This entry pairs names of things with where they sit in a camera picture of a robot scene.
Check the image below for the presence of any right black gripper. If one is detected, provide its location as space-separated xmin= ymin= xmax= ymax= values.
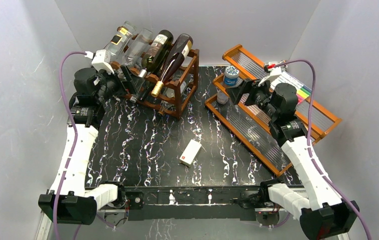
xmin=224 ymin=76 xmax=279 ymax=120

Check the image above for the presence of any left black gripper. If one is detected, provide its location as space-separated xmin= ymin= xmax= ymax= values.
xmin=94 ymin=65 xmax=144 ymax=105

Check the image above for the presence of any green wine bottle brown label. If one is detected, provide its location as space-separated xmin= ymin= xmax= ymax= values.
xmin=138 ymin=29 xmax=174 ymax=78

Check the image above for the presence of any dark red wine bottle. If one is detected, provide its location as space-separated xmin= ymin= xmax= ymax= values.
xmin=151 ymin=33 xmax=194 ymax=98

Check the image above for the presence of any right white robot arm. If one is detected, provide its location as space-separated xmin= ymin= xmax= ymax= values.
xmin=226 ymin=80 xmax=359 ymax=240

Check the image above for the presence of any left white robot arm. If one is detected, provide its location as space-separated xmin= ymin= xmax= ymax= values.
xmin=38 ymin=67 xmax=128 ymax=225

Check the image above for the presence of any clear empty glass bottle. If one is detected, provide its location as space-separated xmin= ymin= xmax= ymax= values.
xmin=122 ymin=28 xmax=153 ymax=68

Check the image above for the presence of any clear bottle gold label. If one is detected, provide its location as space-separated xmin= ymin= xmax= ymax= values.
xmin=104 ymin=21 xmax=136 ymax=58

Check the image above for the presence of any clear bottle white label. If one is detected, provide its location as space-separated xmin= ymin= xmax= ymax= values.
xmin=157 ymin=81 xmax=189 ymax=117

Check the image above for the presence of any brown wooden wine rack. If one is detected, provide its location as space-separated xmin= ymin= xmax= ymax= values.
xmin=117 ymin=37 xmax=199 ymax=119

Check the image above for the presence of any small grey capped jar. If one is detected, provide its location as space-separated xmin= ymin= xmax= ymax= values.
xmin=216 ymin=90 xmax=230 ymax=105

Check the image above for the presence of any blue lidded jar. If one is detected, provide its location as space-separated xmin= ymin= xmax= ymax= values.
xmin=223 ymin=65 xmax=240 ymax=87

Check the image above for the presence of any orange tiered display shelf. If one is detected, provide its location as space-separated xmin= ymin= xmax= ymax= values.
xmin=205 ymin=44 xmax=342 ymax=176

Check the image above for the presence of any pack of coloured markers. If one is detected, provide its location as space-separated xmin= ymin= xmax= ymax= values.
xmin=270 ymin=71 xmax=312 ymax=104

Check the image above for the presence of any white rectangular box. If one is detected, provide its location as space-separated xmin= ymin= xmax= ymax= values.
xmin=179 ymin=139 xmax=202 ymax=168

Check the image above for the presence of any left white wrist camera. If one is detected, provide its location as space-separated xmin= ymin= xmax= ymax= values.
xmin=84 ymin=49 xmax=114 ymax=75

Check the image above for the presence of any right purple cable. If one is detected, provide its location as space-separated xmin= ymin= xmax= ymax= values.
xmin=273 ymin=59 xmax=373 ymax=240

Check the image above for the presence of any purple cable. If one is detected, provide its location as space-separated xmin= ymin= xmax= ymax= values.
xmin=273 ymin=59 xmax=373 ymax=240
xmin=52 ymin=50 xmax=88 ymax=240

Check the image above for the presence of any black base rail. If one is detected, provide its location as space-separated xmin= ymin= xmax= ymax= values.
xmin=124 ymin=185 xmax=270 ymax=221

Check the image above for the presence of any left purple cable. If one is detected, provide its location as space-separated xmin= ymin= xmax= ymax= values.
xmin=52 ymin=50 xmax=88 ymax=240

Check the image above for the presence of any aluminium frame rail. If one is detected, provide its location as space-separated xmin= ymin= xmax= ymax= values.
xmin=34 ymin=212 xmax=53 ymax=240

